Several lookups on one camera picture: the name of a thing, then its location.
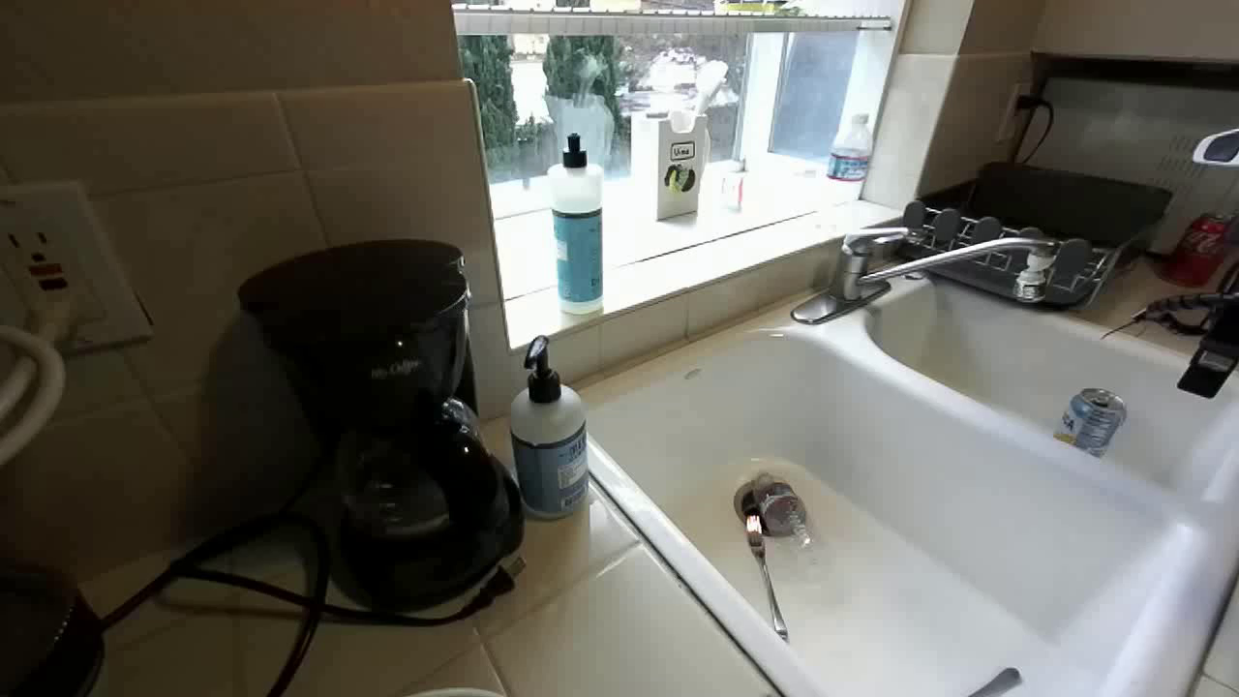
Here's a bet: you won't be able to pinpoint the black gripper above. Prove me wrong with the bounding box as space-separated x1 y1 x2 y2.
1172 289 1239 402

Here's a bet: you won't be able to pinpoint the tall white blue-label soap bottle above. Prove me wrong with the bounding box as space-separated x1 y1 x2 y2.
546 131 610 322

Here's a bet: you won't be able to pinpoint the clear plastic water bottle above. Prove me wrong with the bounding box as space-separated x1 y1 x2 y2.
826 112 881 187

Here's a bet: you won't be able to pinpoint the small pale bottle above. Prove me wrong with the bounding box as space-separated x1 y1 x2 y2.
717 154 751 218

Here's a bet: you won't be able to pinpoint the short white blue-label pump bottle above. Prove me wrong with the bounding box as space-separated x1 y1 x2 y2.
509 331 594 521

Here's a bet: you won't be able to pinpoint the red can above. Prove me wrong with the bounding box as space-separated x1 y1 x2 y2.
1158 207 1239 289

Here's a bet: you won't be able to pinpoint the silver drink can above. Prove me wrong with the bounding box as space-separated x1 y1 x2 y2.
1055 382 1131 459

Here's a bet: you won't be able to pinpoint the black dish drying rack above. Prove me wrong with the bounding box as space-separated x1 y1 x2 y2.
899 157 1176 315

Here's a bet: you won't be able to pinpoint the white double sink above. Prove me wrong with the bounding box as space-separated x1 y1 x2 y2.
567 273 1239 697

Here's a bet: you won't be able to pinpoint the chrome sink faucet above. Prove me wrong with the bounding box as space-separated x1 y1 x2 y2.
786 224 1061 324

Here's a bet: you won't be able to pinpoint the metal sink drain strainer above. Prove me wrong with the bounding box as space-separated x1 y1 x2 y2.
731 469 819 555

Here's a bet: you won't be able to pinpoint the metal spoon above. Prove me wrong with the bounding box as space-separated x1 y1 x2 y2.
740 506 795 646

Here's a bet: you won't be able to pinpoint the white carton with green logo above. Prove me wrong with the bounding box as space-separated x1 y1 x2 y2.
631 51 727 224

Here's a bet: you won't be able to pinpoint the black coffee maker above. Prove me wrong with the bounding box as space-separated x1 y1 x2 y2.
238 234 531 613

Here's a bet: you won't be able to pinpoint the black round container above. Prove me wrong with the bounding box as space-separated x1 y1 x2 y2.
0 556 109 697

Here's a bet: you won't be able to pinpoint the metal utensil handle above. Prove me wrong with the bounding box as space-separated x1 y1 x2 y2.
968 660 1026 697

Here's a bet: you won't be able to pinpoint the white window frame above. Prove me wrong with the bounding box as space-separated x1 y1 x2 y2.
453 0 905 344

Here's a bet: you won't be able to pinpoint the black power cable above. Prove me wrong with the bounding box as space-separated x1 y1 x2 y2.
95 511 520 697

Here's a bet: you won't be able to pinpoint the white wall outlet plate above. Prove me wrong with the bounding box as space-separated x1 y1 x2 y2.
0 178 154 357

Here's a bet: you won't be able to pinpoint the white cord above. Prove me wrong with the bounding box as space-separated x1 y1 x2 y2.
0 322 69 469

